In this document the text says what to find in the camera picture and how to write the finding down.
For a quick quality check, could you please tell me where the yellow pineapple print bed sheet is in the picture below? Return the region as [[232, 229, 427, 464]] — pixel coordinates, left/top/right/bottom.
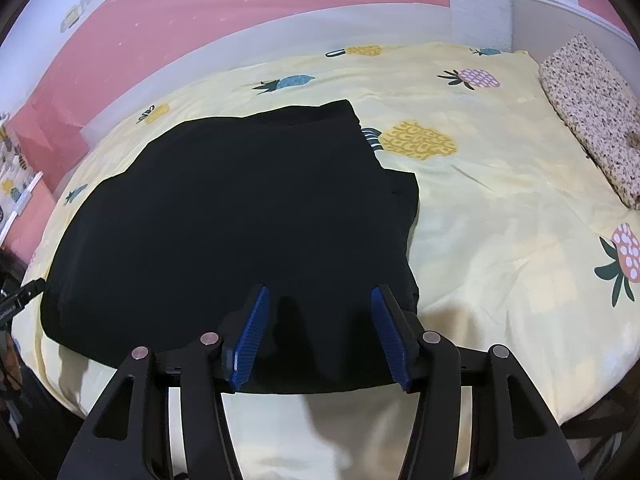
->
[[12, 40, 640, 480]]

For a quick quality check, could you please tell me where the speckled pillow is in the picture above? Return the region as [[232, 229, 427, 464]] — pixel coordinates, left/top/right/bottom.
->
[[538, 33, 640, 210]]

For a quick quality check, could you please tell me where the white pineapple print cloth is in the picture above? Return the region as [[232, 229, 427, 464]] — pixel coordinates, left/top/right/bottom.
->
[[0, 112, 44, 241]]

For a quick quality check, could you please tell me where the pineapple wall sticker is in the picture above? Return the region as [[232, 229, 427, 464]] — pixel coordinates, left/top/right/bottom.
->
[[60, 0, 97, 34]]

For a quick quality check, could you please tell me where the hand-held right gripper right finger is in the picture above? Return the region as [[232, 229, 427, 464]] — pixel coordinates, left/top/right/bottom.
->
[[368, 283, 584, 480]]

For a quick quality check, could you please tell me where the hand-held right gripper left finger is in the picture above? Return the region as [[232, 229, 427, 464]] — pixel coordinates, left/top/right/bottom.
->
[[57, 284, 272, 480]]

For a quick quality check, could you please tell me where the white headboard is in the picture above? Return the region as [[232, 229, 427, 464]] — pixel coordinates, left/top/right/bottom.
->
[[510, 0, 640, 63]]

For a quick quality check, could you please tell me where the black garment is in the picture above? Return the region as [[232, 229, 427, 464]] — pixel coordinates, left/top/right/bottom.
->
[[40, 99, 421, 395]]

